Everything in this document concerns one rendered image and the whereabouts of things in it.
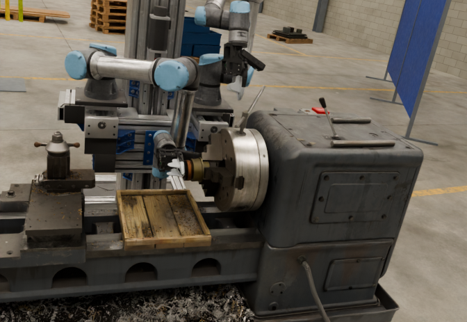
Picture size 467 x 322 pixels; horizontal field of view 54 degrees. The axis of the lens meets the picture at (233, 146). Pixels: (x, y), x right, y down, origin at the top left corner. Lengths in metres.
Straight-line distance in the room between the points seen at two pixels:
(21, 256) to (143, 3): 1.26
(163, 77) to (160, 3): 0.58
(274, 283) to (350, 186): 0.47
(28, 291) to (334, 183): 1.10
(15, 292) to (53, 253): 0.24
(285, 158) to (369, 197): 0.40
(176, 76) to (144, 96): 0.52
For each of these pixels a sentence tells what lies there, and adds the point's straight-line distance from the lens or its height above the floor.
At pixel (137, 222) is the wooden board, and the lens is 1.72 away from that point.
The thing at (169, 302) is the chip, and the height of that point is 0.56.
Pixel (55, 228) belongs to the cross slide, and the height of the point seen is 0.97.
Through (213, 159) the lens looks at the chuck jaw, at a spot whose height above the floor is 1.12.
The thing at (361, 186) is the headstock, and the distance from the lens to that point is 1.77.
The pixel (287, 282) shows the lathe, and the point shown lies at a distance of 1.87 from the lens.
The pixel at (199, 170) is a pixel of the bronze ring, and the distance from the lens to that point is 1.66.
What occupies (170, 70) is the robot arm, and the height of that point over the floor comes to 1.40.
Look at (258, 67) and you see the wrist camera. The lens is 1.78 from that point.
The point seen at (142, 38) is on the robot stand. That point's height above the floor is 1.41.
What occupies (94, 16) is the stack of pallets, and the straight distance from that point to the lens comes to 11.24.
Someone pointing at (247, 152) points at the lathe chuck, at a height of 1.20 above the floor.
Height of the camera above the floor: 1.79
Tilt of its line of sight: 21 degrees down
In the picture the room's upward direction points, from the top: 9 degrees clockwise
